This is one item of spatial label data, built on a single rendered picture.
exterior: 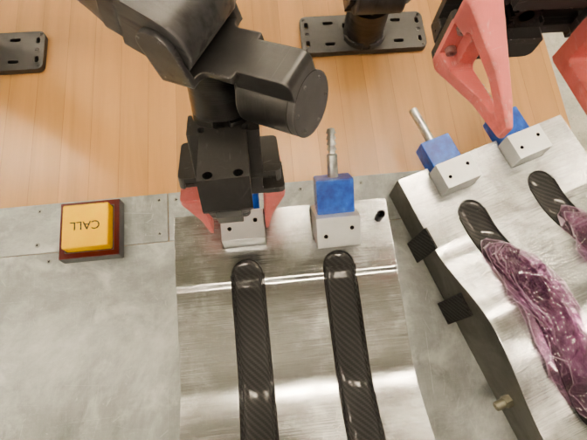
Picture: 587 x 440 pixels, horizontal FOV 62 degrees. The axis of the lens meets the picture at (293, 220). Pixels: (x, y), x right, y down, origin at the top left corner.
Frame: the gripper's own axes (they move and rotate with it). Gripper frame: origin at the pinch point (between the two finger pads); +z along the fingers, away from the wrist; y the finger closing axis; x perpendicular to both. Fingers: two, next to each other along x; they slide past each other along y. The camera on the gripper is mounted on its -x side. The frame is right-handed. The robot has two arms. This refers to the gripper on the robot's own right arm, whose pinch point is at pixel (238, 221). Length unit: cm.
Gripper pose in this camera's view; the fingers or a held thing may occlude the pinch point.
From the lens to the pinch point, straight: 56.2
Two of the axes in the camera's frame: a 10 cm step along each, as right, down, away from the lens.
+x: -1.1, -6.7, 7.4
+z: 0.3, 7.4, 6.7
